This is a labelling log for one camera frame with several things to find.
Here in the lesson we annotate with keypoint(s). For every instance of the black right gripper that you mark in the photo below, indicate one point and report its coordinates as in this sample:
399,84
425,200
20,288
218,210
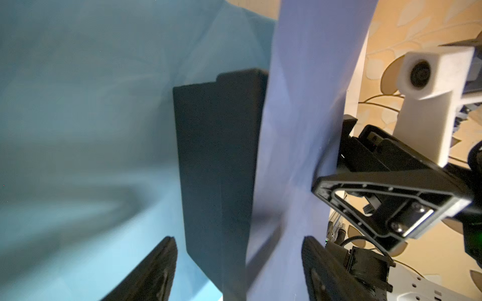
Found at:
409,193

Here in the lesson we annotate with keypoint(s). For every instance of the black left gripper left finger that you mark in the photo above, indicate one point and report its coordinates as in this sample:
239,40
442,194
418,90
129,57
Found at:
153,278

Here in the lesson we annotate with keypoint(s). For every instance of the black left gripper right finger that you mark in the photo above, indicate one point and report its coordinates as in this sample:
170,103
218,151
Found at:
327,279

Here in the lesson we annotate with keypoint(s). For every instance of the blue wrapping paper sheet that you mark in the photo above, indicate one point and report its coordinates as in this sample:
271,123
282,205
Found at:
89,158

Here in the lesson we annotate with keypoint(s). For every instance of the dark navy gift box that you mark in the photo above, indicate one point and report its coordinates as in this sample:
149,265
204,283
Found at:
217,129

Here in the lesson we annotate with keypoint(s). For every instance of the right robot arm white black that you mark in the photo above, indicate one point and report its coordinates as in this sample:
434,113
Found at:
444,263

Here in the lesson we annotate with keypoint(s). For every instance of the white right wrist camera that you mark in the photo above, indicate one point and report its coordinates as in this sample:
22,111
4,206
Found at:
432,82

